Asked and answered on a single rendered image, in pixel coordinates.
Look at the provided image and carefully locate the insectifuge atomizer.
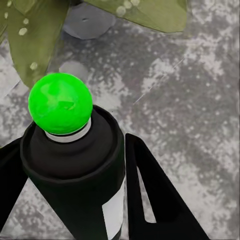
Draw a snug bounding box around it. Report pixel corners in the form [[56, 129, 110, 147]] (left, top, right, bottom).
[[20, 60, 126, 240]]

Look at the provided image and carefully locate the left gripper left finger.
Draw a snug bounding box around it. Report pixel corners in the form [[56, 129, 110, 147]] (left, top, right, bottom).
[[0, 137, 29, 233]]

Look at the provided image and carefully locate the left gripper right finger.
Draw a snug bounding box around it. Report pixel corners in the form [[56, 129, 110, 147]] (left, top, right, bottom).
[[124, 133, 210, 240]]

